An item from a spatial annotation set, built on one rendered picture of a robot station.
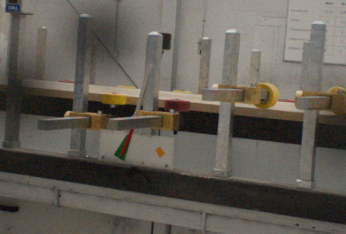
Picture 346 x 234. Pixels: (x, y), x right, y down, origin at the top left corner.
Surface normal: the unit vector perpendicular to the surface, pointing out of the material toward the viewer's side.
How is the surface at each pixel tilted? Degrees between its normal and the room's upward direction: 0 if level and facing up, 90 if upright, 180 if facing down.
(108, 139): 90
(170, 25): 90
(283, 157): 90
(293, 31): 90
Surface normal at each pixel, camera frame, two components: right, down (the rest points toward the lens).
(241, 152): -0.41, 0.02
